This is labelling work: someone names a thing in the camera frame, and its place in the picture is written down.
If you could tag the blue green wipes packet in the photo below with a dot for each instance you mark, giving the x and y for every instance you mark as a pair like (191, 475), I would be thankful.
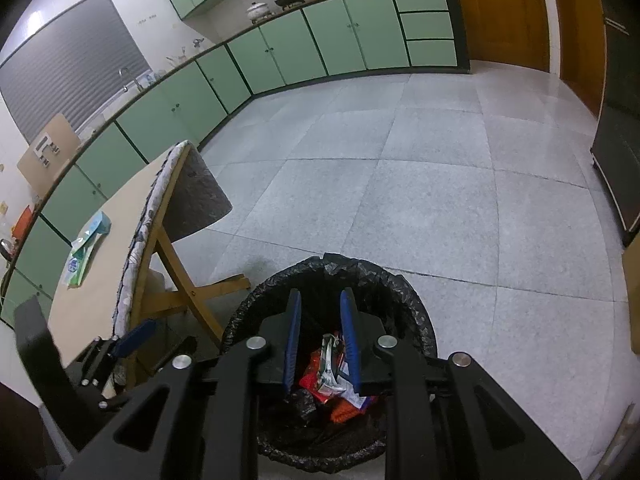
(95, 225)

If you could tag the wooden door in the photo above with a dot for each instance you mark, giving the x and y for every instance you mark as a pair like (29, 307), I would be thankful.
(580, 35)
(500, 10)

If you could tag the silver red snack packet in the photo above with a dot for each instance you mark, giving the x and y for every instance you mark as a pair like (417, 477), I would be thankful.
(330, 365)

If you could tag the wooden table frame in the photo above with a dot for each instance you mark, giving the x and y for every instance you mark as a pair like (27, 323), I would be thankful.
(185, 285)

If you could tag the white cooking pot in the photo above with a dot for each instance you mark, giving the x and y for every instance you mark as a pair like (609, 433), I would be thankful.
(259, 11)

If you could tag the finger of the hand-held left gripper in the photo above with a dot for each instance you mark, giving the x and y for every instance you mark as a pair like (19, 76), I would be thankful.
(137, 335)
(175, 355)

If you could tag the table with beige cloth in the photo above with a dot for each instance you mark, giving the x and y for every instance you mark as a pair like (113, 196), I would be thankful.
(125, 200)

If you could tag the orange plastic basin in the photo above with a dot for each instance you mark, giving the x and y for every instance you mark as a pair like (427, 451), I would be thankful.
(22, 222)

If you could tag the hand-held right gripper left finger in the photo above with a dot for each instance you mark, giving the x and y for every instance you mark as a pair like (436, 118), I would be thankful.
(292, 340)

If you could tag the steel kettle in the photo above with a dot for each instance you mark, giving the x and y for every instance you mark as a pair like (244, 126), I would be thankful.
(6, 249)

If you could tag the black lined trash bin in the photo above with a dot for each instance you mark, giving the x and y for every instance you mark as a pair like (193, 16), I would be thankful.
(400, 300)

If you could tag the grey window blind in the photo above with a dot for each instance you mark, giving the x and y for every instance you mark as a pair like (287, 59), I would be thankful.
(75, 60)

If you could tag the cardboard box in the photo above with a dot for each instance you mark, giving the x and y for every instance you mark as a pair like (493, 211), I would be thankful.
(67, 142)

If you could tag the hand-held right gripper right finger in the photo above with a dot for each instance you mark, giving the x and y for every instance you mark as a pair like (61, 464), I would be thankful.
(350, 340)

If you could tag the green base cabinets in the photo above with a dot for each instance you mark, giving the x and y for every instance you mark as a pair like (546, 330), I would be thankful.
(300, 40)

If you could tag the dark side cabinet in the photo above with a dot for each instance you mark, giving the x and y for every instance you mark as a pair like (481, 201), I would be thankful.
(620, 160)

